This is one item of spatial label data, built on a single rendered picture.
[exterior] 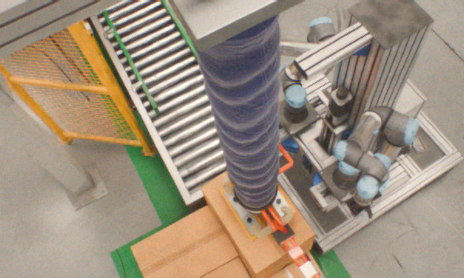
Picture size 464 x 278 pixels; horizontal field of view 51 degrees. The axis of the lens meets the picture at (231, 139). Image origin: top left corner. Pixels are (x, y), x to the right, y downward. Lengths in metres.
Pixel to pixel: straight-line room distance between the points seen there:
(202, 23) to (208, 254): 2.35
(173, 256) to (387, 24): 1.97
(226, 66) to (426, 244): 2.89
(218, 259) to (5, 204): 1.98
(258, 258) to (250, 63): 1.70
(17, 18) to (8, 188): 3.56
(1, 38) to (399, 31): 1.54
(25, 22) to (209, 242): 2.47
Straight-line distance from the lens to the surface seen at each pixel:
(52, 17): 0.97
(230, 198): 2.73
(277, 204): 2.71
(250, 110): 1.46
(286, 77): 2.82
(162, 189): 3.97
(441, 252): 3.94
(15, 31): 0.97
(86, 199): 4.12
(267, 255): 2.78
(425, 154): 3.91
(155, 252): 3.29
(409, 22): 2.13
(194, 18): 1.03
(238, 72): 1.27
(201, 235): 3.25
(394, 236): 3.87
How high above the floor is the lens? 3.68
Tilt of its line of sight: 65 degrees down
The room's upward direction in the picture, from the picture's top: 12 degrees counter-clockwise
